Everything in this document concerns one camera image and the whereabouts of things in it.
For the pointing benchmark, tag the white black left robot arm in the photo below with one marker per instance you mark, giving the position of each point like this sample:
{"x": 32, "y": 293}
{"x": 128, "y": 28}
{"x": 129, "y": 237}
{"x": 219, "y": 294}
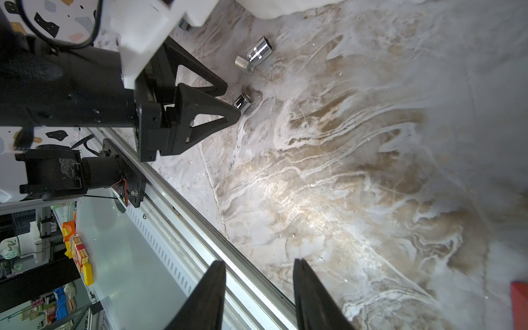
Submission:
{"x": 128, "y": 72}

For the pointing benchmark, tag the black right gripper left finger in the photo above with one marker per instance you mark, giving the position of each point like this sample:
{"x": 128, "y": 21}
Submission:
{"x": 204, "y": 308}

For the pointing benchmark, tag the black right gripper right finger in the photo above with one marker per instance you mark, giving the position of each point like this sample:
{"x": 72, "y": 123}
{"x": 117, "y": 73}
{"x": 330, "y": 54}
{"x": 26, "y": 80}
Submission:
{"x": 315, "y": 309}

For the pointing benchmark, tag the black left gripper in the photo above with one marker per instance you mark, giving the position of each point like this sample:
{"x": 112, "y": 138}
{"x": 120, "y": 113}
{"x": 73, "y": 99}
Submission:
{"x": 43, "y": 85}

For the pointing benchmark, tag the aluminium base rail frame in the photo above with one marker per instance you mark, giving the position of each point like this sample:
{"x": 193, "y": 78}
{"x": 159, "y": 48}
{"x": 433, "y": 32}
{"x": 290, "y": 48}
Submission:
{"x": 187, "y": 244}

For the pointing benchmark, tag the white plastic storage box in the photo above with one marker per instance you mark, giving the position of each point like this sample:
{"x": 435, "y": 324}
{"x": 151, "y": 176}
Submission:
{"x": 271, "y": 9}

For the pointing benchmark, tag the red plastic block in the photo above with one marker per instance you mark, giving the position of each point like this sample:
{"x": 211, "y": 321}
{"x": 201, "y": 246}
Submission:
{"x": 519, "y": 302}

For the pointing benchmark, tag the chrome socket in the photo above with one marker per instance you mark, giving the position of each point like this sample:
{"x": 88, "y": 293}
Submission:
{"x": 242, "y": 103}
{"x": 259, "y": 52}
{"x": 244, "y": 65}

